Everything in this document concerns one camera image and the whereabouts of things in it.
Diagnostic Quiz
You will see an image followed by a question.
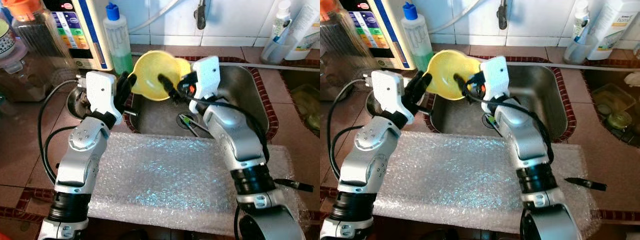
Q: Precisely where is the dark tiled wash basin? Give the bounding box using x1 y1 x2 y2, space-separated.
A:
280 67 321 139
582 67 640 146

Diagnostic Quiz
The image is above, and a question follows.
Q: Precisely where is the small white squeeze bottle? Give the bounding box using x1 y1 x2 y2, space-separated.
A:
271 0 293 44
572 0 591 44

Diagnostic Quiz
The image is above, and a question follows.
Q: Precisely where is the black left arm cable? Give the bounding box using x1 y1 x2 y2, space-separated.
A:
327 77 374 181
37 78 89 186

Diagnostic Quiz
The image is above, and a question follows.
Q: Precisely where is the yellow plastic bowl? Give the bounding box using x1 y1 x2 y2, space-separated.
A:
129 50 192 101
426 49 484 100

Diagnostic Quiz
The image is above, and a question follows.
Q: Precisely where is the round steel bowl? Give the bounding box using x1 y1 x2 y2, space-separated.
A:
66 85 132 121
366 85 402 119

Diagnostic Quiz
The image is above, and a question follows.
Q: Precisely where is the clear plastic cup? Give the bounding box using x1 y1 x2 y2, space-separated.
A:
261 32 294 65
564 32 596 65

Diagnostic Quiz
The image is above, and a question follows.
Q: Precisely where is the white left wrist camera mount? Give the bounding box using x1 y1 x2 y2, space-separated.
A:
363 69 416 125
77 69 124 126

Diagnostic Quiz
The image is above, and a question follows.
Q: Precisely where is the green soap bottle blue cap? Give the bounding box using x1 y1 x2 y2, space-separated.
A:
102 2 135 76
401 2 435 74

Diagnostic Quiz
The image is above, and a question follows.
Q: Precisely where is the straight white tube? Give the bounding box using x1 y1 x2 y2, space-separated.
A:
131 50 321 72
510 58 640 72

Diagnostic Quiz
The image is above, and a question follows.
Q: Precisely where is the curved white hose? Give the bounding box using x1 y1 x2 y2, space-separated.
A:
435 0 481 34
127 0 181 34

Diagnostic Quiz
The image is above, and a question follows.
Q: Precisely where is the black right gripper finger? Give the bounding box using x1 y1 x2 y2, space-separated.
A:
157 73 184 104
452 73 474 99

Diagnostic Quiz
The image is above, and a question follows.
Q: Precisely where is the rectangular glass container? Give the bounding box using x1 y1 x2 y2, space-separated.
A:
592 82 632 116
290 84 321 114

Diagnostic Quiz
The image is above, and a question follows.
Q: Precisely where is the large white detergent bottle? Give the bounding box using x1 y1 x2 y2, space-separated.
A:
285 0 321 61
587 0 640 60

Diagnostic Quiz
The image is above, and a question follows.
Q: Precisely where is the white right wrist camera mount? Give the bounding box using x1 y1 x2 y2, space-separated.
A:
479 54 511 101
189 54 222 101

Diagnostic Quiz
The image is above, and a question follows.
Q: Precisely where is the clear bubble wrap sheet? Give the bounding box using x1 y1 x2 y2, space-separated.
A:
372 130 601 239
87 130 301 236

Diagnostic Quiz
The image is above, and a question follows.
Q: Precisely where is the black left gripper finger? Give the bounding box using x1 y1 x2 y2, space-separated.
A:
416 71 434 101
123 71 138 101
113 75 126 103
403 76 418 106

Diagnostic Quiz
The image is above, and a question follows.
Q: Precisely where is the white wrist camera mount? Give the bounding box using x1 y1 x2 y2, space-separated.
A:
189 54 222 101
479 54 511 101
77 69 124 126
363 69 416 125

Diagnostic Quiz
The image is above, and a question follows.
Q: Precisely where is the patterned ceramic cup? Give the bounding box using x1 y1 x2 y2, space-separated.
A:
0 19 19 58

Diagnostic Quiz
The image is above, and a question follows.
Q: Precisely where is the white blue water ionizer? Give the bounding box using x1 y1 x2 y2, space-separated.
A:
340 0 417 71
42 0 115 71

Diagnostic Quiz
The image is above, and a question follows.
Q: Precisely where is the stainless steel sink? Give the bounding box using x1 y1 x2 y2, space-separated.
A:
430 63 570 139
131 62 271 135

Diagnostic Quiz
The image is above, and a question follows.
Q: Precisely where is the pale pink plastic lid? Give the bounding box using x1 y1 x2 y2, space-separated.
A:
0 40 29 76

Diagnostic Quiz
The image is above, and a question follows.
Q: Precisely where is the dark metal faucet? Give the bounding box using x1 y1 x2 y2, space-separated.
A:
496 0 510 30
195 0 208 30

